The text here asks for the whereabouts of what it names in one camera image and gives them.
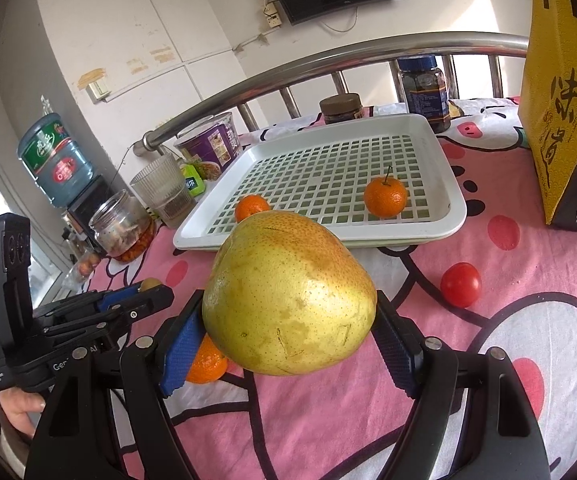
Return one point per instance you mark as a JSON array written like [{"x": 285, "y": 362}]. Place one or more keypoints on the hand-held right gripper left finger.
[{"x": 183, "y": 355}]

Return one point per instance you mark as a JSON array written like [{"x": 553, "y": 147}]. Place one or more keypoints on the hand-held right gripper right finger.
[{"x": 393, "y": 355}]

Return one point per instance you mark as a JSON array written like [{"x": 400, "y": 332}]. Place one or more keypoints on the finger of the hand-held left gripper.
[
  {"x": 143, "y": 305},
  {"x": 117, "y": 296}
]

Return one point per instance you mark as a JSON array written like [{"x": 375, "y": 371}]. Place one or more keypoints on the brown longan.
[{"x": 151, "y": 284}]

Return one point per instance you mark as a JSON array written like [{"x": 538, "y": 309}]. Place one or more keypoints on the orange mandarin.
[
  {"x": 386, "y": 197},
  {"x": 211, "y": 362},
  {"x": 251, "y": 207}
]

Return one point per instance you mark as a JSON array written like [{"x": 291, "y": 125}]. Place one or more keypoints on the large yellow-green pear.
[{"x": 288, "y": 295}]

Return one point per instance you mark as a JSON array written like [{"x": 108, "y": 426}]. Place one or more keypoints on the white slotted plastic tray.
[{"x": 368, "y": 125}]

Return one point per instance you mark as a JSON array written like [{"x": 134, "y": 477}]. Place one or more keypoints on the person's left hand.
[{"x": 18, "y": 404}]

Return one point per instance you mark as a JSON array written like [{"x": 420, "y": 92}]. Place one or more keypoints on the plastic bag of fruit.
[{"x": 87, "y": 265}]

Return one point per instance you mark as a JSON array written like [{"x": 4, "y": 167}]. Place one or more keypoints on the clear glass jar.
[{"x": 118, "y": 225}]

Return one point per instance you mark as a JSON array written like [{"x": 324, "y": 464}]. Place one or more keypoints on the red tomato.
[{"x": 461, "y": 285}]

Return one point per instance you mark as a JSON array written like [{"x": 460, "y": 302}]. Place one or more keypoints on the black water dispenser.
[{"x": 91, "y": 200}]

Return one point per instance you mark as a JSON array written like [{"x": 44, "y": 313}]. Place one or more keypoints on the ribbed glass cup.
[{"x": 161, "y": 187}]

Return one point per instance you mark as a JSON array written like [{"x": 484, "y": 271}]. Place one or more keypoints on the green snack packet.
[{"x": 193, "y": 182}]

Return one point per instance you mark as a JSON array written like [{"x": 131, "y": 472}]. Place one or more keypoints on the pink cartoon bedsheet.
[{"x": 518, "y": 310}]

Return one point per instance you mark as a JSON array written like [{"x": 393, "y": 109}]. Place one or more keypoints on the blue water jug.
[{"x": 53, "y": 160}]

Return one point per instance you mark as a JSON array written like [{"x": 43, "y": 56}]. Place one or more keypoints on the purple instant noodle bowl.
[{"x": 213, "y": 142}]

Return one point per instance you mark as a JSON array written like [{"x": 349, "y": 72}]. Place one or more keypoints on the brown lid jar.
[{"x": 341, "y": 107}]

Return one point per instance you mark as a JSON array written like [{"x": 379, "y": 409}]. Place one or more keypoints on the blue lid jar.
[{"x": 423, "y": 92}]

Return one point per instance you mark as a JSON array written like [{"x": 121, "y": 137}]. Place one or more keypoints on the yellow paper bag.
[{"x": 563, "y": 110}]

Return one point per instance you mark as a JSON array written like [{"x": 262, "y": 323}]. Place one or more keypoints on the white light switch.
[{"x": 98, "y": 91}]

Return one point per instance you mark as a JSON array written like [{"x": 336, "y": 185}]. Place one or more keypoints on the metal bed rail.
[{"x": 318, "y": 62}]

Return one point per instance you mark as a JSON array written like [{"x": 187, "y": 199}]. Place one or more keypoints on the white wall socket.
[{"x": 273, "y": 16}]

